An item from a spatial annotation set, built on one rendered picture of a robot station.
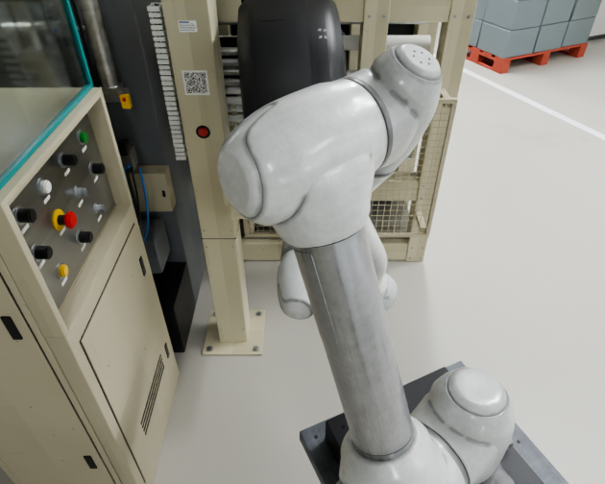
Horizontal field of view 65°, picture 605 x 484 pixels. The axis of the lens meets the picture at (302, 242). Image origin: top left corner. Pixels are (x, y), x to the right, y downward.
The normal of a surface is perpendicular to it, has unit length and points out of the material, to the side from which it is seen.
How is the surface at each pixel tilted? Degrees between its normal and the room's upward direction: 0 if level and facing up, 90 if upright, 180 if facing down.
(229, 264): 90
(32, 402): 90
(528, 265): 0
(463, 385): 7
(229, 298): 90
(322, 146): 57
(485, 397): 5
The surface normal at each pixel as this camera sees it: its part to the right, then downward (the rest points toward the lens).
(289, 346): 0.00, -0.77
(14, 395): 0.00, 0.63
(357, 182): 0.69, 0.22
